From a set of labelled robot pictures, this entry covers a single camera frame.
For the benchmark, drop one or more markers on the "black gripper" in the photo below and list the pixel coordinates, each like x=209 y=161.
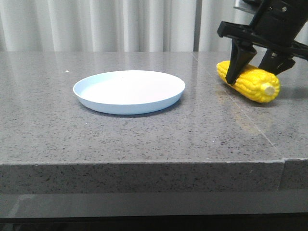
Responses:
x=274 y=26

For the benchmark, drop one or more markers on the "yellow plastic corn cob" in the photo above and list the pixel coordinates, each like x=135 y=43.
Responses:
x=257 y=84

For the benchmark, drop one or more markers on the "light blue round plate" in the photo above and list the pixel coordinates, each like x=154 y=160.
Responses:
x=129 y=92

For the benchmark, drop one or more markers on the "white pleated curtain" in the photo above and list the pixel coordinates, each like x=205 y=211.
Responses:
x=116 y=25

